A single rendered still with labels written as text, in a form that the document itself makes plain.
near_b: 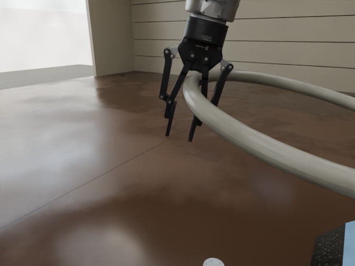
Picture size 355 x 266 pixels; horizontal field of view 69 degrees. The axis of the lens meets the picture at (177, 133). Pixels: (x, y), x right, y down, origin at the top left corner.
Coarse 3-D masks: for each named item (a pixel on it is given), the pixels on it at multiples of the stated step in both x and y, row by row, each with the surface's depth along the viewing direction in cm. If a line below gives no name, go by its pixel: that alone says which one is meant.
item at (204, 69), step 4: (204, 56) 46; (208, 56) 46; (204, 60) 46; (208, 60) 46; (204, 64) 47; (208, 64) 47; (204, 68) 47; (208, 68) 47; (204, 72) 48; (208, 72) 48; (204, 76) 48; (208, 76) 48; (204, 80) 49; (204, 84) 49; (204, 88) 49; (204, 92) 50; (204, 96) 50
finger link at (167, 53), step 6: (168, 48) 47; (168, 54) 47; (168, 60) 48; (168, 66) 48; (168, 72) 49; (162, 78) 49; (168, 78) 49; (162, 84) 50; (162, 90) 50; (162, 96) 50
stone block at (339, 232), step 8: (344, 224) 56; (328, 232) 57; (336, 232) 55; (344, 232) 53; (320, 240) 56; (328, 240) 54; (336, 240) 53; (312, 248) 71; (320, 248) 54; (328, 248) 52; (336, 248) 51; (312, 256) 53; (320, 256) 51; (328, 256) 50; (336, 256) 48; (312, 264) 51; (320, 264) 49; (328, 264) 48; (336, 264) 47
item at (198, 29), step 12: (192, 24) 43; (204, 24) 42; (216, 24) 42; (192, 36) 44; (204, 36) 43; (216, 36) 43; (180, 48) 47; (192, 48) 47; (204, 48) 46; (216, 48) 46; (216, 60) 47
